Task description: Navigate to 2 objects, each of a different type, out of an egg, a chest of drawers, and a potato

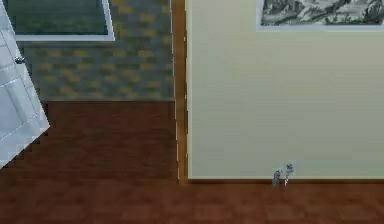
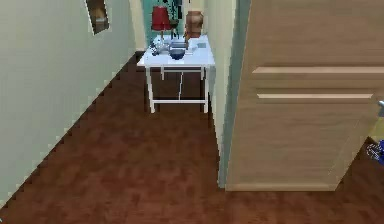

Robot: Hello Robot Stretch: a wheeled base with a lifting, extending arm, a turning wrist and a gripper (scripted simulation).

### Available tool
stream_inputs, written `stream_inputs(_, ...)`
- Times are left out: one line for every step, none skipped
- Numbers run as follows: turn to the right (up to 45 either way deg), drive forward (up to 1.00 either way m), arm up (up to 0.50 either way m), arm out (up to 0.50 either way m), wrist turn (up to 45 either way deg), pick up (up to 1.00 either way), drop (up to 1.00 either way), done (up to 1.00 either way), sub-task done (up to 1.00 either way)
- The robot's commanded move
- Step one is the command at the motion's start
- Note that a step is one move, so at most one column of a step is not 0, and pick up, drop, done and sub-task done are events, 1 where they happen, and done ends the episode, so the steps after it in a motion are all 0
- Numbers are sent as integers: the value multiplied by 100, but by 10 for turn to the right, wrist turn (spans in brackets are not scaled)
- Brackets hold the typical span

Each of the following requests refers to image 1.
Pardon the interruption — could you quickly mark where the grey framed landscape picture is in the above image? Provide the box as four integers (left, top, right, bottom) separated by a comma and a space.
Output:
255, 0, 384, 32

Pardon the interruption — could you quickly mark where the white framed window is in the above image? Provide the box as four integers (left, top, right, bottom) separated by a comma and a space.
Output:
2, 0, 116, 43

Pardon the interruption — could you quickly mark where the white panelled room door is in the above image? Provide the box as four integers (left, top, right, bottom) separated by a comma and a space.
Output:
0, 0, 51, 170

